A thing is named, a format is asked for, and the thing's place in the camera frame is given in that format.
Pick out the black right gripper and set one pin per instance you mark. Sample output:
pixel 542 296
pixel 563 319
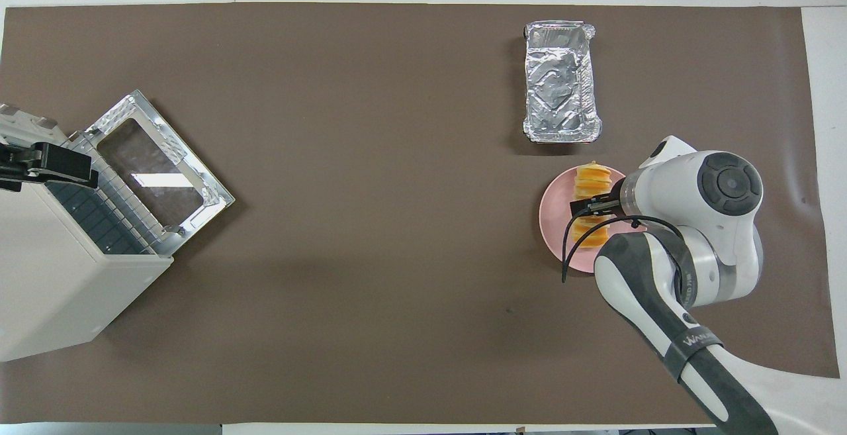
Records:
pixel 615 200

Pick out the golden ridged bread loaf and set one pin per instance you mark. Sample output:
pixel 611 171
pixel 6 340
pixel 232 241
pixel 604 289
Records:
pixel 591 180

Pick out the pink round plate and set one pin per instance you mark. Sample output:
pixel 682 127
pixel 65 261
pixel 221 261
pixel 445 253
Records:
pixel 554 220

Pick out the aluminium foil baking tray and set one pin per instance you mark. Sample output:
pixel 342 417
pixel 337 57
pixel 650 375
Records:
pixel 561 84

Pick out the cream toaster oven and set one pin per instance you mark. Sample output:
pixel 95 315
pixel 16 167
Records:
pixel 53 289

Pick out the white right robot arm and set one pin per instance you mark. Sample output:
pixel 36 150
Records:
pixel 668 190

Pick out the brown table mat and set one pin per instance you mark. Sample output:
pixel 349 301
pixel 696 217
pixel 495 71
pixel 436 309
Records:
pixel 370 190

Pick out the glass oven door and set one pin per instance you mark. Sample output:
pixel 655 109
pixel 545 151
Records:
pixel 152 170

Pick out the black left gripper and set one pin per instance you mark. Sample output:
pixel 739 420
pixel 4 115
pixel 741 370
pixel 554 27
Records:
pixel 16 160

